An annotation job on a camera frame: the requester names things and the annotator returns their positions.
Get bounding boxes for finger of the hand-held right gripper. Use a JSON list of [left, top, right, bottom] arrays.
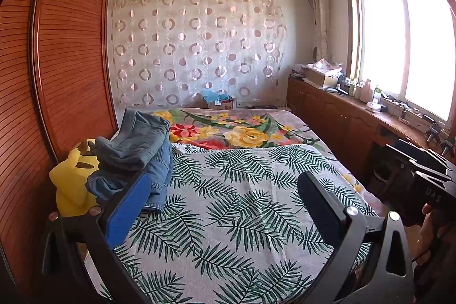
[[386, 143, 447, 181], [398, 138, 450, 171]]

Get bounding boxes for small cardboard box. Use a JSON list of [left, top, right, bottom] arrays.
[[205, 97, 236, 110]]

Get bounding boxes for brown cardboard box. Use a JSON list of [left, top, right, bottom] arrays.
[[306, 67, 339, 87]]

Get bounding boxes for small black tripod stand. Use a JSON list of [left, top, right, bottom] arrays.
[[427, 124, 443, 148]]

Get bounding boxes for blue-grey pants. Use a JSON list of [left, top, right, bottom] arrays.
[[94, 110, 173, 173]]

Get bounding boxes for yellow plush toy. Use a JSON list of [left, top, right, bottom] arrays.
[[49, 138, 98, 217]]

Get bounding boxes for circle pattern sheer curtain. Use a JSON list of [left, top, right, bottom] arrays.
[[109, 0, 289, 108]]

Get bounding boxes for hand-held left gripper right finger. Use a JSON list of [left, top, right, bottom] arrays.
[[297, 171, 417, 304]]

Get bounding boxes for blue plastic bag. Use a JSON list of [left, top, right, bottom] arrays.
[[203, 89, 230, 103]]

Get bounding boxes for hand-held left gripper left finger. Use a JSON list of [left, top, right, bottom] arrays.
[[40, 171, 152, 304]]

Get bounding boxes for folded blue denim jeans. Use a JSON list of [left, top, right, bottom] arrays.
[[85, 136, 175, 214]]

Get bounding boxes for floral blanket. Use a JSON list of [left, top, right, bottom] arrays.
[[142, 107, 378, 205]]

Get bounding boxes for long wooden cabinet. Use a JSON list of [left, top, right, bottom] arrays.
[[287, 76, 456, 205]]

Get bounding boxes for wooden louvered wardrobe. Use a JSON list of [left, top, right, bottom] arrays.
[[0, 0, 120, 290]]

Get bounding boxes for person's right hand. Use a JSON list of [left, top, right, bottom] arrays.
[[412, 203, 443, 264]]

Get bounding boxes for pink bottle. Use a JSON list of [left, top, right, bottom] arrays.
[[361, 79, 373, 103]]

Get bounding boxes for wooden framed window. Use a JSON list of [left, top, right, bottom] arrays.
[[344, 0, 456, 126]]

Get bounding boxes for cream window curtain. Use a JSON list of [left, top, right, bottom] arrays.
[[308, 0, 332, 62]]

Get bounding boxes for white crumpled plastic bag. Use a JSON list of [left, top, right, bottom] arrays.
[[308, 58, 343, 73]]

